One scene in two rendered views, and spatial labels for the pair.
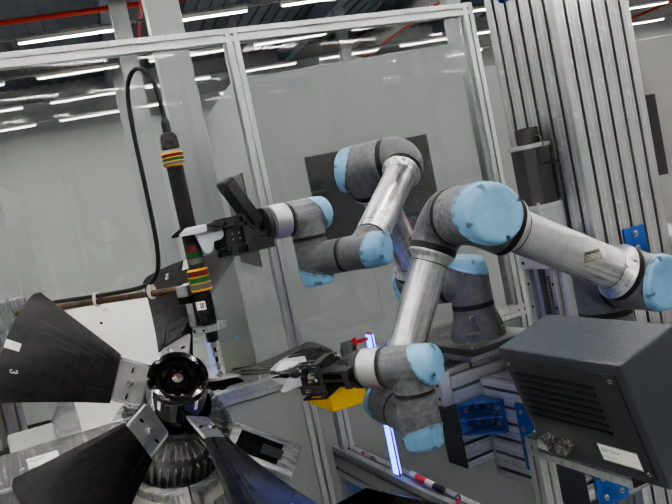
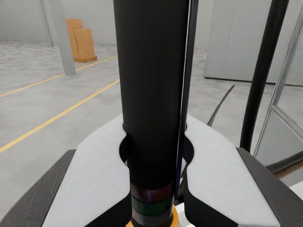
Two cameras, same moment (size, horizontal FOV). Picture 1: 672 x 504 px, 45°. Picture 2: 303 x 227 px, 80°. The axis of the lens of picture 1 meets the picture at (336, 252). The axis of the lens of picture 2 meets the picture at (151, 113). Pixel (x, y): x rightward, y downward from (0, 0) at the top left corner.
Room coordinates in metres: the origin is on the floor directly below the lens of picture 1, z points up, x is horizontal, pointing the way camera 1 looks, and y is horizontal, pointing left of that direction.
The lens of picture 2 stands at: (1.69, 0.20, 1.56)
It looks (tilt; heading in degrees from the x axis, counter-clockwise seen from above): 27 degrees down; 123
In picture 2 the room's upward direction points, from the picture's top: straight up
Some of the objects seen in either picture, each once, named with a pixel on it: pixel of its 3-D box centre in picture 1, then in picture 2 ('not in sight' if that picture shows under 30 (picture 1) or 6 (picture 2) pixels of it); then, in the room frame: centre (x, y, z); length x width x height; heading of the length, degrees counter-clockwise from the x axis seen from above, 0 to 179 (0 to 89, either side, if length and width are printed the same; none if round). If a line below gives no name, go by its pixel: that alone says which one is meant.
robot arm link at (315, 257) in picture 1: (320, 259); not in sight; (1.79, 0.04, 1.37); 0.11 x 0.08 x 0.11; 61
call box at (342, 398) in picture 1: (334, 387); not in sight; (2.06, 0.07, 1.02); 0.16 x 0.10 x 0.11; 24
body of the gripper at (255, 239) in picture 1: (243, 232); not in sight; (1.71, 0.18, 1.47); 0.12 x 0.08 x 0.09; 124
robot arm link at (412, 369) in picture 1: (410, 366); not in sight; (1.45, -0.09, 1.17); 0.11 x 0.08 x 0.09; 61
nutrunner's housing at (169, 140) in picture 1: (188, 231); not in sight; (1.64, 0.28, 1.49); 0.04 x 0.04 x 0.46
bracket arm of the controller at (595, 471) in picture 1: (581, 457); not in sight; (1.21, -0.30, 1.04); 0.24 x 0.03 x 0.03; 24
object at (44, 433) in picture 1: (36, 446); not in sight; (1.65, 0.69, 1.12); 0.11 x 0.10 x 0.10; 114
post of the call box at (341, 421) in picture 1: (342, 425); not in sight; (2.06, 0.07, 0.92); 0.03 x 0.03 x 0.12; 24
